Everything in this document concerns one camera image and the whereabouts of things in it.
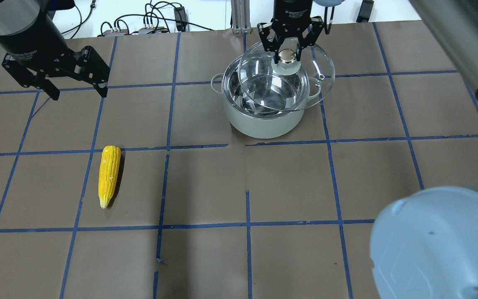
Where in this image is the yellow corn cob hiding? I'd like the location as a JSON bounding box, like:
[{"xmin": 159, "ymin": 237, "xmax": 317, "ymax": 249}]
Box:
[{"xmin": 98, "ymin": 145, "xmax": 121, "ymax": 209}]

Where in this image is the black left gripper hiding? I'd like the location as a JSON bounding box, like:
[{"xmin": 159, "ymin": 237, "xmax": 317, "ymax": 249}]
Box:
[{"xmin": 0, "ymin": 17, "xmax": 110, "ymax": 101}]

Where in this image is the aluminium frame post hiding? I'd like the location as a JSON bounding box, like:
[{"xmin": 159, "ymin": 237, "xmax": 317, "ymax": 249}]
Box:
[{"xmin": 231, "ymin": 0, "xmax": 251, "ymax": 34}]

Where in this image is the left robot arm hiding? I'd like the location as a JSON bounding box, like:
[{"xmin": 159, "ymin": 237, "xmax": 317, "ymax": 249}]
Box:
[{"xmin": 0, "ymin": 0, "xmax": 110, "ymax": 100}]

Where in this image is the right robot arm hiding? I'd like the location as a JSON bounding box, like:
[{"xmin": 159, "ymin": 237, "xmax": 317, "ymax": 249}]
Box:
[{"xmin": 245, "ymin": 21, "xmax": 478, "ymax": 299}]

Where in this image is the pale green cooking pot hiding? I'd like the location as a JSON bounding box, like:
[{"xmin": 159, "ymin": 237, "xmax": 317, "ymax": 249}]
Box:
[{"xmin": 210, "ymin": 57, "xmax": 321, "ymax": 139}]

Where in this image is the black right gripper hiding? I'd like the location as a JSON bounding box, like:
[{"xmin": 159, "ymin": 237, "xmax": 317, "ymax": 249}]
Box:
[{"xmin": 257, "ymin": 0, "xmax": 324, "ymax": 64}]

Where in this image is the glass pot lid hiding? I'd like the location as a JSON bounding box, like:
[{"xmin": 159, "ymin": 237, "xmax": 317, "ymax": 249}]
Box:
[{"xmin": 239, "ymin": 38, "xmax": 336, "ymax": 108}]

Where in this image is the black power adapter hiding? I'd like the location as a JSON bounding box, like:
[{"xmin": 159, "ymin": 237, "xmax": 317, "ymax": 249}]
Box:
[{"xmin": 174, "ymin": 6, "xmax": 188, "ymax": 32}]

